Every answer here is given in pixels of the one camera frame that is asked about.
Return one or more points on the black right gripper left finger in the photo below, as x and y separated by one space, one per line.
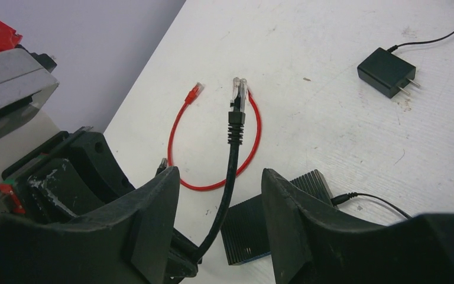
126 241

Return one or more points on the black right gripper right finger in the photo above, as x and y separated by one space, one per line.
313 242

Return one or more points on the small black wall adapter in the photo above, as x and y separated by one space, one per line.
387 73

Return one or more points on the small black labelled switch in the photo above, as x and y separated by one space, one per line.
244 231

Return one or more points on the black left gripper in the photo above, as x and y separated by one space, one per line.
71 175

